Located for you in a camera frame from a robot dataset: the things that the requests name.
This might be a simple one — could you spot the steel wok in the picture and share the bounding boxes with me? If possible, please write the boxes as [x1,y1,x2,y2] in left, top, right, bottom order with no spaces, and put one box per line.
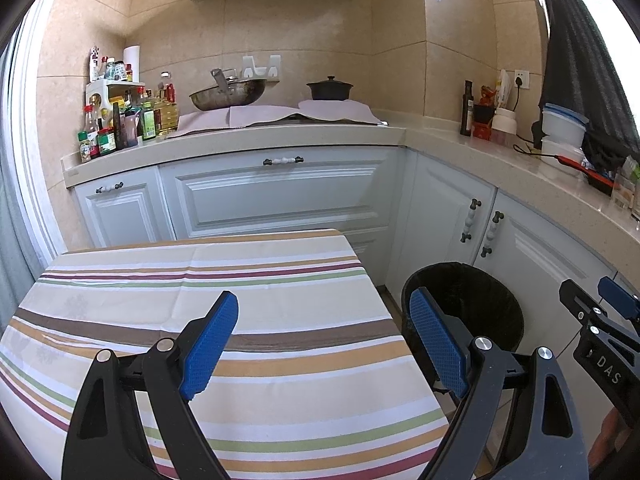
[189,67,268,112]

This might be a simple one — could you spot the white bowl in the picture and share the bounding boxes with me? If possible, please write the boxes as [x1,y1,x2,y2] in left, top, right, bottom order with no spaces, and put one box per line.
[540,137,586,178]

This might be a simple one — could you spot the white lidded jar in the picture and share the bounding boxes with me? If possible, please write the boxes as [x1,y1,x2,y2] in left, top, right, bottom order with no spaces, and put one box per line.
[491,107,518,147]

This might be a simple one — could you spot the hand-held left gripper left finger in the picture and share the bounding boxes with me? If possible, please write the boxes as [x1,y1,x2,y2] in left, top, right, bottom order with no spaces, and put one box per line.
[61,290,240,480]

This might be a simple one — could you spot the dark hanging cloth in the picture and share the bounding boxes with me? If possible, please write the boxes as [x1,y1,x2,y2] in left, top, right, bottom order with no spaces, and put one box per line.
[535,0,640,166]

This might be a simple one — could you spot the paper towel roll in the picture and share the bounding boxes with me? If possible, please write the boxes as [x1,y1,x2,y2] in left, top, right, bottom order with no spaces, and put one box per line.
[123,45,141,83]

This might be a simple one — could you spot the beige countertop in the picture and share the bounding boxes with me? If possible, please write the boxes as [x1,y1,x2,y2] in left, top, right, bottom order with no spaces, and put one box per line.
[61,115,640,246]

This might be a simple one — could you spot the pale pink cloth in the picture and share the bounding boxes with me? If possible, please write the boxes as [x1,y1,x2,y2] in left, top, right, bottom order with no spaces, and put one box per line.
[167,105,306,137]
[298,100,383,125]

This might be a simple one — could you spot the white door frame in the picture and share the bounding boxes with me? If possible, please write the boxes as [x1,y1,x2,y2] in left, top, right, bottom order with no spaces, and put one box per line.
[10,0,71,261]

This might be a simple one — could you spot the white wall holder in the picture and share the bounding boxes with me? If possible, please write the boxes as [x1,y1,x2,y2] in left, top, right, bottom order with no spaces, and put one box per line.
[242,54,282,83]

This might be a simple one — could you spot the group of condiment bottles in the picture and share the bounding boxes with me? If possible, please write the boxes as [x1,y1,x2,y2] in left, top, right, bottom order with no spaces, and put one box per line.
[76,46,180,163]

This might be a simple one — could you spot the dark glass bottle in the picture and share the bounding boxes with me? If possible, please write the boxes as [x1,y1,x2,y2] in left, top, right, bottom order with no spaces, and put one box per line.
[460,80,474,137]

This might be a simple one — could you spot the white paper packet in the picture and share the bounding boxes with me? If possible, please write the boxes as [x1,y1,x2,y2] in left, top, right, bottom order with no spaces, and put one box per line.
[495,69,515,110]

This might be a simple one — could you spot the cabinet door handle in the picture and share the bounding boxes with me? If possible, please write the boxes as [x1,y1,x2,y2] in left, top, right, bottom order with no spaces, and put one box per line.
[461,199,482,245]
[481,211,505,259]

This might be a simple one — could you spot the black cable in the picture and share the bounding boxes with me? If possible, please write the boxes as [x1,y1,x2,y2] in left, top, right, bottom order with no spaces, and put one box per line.
[507,87,561,161]

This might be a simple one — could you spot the clear glass cup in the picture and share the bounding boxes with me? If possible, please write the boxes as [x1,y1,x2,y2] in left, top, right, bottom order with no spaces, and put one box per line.
[627,157,640,221]
[612,172,633,211]

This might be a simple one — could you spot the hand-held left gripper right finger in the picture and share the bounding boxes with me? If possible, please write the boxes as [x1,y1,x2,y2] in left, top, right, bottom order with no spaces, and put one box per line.
[409,287,591,480]

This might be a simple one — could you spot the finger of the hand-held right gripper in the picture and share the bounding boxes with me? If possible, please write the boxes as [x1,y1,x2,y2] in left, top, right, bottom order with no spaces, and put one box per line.
[597,276,640,323]
[559,279,640,356]

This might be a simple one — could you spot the white kitchen cabinets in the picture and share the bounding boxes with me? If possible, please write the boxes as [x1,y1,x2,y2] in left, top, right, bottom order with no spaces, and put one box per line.
[72,145,640,480]

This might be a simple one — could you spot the striped tablecloth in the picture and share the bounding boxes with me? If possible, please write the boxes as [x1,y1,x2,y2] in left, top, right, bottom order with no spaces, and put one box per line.
[0,229,451,480]

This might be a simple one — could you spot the white spice rack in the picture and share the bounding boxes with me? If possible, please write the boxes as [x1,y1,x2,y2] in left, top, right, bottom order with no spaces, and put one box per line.
[86,80,146,121]

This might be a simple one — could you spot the person's right forearm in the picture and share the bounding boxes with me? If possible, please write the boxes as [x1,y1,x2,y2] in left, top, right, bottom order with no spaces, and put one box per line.
[587,405,631,473]

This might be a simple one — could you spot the white container blue lid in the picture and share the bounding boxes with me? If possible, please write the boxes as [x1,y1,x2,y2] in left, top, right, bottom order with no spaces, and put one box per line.
[539,103,590,150]

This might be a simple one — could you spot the black waste bin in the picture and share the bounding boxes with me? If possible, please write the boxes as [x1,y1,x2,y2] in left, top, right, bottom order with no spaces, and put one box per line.
[401,261,525,401]

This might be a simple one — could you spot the black lidded pot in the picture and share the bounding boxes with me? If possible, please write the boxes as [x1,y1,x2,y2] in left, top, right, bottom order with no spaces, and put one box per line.
[306,76,354,102]

